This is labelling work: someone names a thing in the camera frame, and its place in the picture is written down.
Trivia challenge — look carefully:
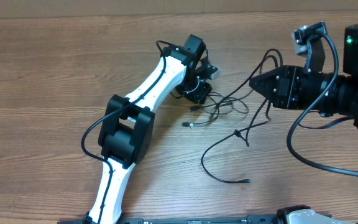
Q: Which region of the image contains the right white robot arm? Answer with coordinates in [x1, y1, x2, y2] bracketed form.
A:
[249, 21, 358, 177]

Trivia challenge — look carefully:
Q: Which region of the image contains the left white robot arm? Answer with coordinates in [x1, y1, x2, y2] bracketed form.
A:
[81, 35, 217, 223]

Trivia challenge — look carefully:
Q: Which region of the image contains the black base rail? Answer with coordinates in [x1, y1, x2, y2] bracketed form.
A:
[57, 214, 279, 224]

